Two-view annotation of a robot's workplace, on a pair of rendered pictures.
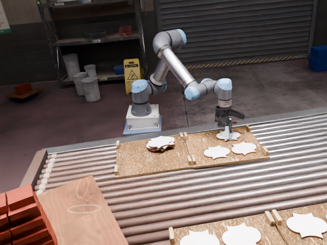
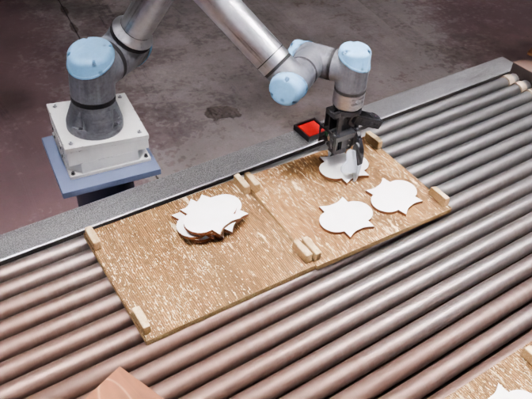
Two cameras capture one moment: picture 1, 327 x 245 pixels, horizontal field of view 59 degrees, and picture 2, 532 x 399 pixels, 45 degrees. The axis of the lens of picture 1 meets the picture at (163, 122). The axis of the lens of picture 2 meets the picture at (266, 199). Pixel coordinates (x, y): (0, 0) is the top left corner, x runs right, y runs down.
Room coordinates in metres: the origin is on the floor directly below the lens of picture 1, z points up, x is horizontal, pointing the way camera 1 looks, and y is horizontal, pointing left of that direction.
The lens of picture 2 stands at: (0.47, 0.49, 1.99)
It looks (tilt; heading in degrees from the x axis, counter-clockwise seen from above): 41 degrees down; 329
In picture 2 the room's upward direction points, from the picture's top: 3 degrees clockwise
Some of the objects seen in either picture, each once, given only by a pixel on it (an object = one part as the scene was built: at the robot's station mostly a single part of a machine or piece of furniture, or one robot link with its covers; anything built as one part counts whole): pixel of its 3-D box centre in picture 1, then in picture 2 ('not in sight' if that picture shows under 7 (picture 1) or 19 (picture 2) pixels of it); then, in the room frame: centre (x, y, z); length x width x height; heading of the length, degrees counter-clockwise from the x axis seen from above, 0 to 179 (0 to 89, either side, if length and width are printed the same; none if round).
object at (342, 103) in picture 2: (225, 102); (349, 97); (1.51, -0.36, 1.16); 0.08 x 0.08 x 0.05
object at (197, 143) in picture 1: (223, 146); (344, 195); (1.43, -0.33, 0.93); 0.41 x 0.35 x 0.02; 92
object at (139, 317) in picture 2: (116, 170); (141, 320); (1.27, 0.27, 0.95); 0.06 x 0.02 x 0.03; 3
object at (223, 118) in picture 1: (223, 115); (342, 126); (1.51, -0.35, 1.08); 0.09 x 0.08 x 0.12; 92
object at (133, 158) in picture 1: (152, 154); (197, 251); (1.42, 0.09, 0.93); 0.41 x 0.35 x 0.02; 93
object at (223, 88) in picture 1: (224, 89); (351, 68); (1.51, -0.36, 1.24); 0.09 x 0.08 x 0.11; 37
